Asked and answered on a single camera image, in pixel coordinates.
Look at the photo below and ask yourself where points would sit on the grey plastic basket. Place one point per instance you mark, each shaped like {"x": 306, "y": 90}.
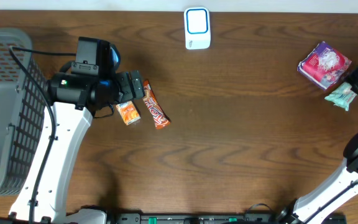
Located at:
{"x": 21, "y": 111}

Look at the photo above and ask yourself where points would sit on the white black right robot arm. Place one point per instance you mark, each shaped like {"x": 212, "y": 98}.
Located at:
{"x": 339, "y": 187}

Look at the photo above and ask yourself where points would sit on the white barcode scanner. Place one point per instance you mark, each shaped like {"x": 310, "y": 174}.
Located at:
{"x": 197, "y": 28}

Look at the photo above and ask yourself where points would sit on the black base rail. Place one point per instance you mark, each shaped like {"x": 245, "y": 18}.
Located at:
{"x": 137, "y": 218}

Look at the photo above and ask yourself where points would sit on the teal snack packet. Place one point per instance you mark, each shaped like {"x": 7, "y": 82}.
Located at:
{"x": 342, "y": 96}

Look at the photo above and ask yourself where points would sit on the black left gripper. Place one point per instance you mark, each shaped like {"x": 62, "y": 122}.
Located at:
{"x": 125, "y": 88}

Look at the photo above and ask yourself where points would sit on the purple red snack packet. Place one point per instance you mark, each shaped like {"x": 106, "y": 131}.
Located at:
{"x": 324, "y": 65}

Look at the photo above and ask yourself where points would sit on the small orange snack packet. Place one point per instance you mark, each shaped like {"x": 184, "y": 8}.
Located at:
{"x": 128, "y": 112}

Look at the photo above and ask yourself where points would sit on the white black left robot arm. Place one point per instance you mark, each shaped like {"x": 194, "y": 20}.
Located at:
{"x": 76, "y": 97}

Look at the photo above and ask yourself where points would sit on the red chocolate bar wrapper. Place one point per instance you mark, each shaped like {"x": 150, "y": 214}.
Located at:
{"x": 159, "y": 117}

